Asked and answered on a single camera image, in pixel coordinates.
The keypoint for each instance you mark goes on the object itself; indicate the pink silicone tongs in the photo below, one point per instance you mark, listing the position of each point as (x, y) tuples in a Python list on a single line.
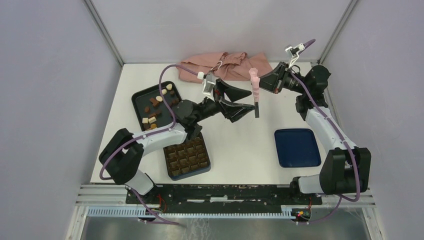
[(255, 83)]

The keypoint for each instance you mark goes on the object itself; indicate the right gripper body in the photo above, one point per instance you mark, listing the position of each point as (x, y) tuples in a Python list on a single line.
[(284, 79)]

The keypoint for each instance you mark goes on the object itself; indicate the black chocolate tray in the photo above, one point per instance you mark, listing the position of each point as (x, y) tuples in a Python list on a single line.
[(146, 105)]

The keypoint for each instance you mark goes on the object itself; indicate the white square chocolate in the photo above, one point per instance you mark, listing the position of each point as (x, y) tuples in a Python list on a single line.
[(151, 120)]

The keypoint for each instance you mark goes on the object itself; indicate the blue chocolate box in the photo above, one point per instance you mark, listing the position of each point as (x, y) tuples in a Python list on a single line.
[(187, 159)]

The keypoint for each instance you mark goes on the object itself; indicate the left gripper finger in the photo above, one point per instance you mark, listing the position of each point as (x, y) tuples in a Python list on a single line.
[(231, 93), (235, 111)]

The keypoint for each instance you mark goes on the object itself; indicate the blue box lid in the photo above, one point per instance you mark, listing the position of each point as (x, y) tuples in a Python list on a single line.
[(297, 148)]

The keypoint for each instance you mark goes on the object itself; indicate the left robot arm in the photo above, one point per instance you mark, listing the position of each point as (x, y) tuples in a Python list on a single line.
[(123, 154)]

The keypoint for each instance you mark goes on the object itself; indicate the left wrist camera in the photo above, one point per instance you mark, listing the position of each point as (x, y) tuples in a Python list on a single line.
[(208, 84)]

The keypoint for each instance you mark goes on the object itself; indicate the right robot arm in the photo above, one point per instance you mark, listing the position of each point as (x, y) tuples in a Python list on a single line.
[(345, 171)]

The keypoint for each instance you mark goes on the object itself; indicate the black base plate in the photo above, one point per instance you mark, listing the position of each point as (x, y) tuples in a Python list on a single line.
[(227, 199)]

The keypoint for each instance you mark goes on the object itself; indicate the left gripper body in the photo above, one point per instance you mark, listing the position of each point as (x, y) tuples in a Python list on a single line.
[(214, 105)]

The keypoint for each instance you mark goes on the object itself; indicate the pink cloth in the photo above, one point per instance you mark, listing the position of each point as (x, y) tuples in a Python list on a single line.
[(228, 66)]

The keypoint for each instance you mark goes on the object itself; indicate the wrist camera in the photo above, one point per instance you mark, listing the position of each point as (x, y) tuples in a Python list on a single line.
[(294, 53), (208, 84)]

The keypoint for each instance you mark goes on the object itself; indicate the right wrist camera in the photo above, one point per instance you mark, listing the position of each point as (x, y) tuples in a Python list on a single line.
[(294, 53)]

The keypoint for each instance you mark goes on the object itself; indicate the white oval chocolate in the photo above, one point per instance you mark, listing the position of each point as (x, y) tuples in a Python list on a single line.
[(159, 98)]

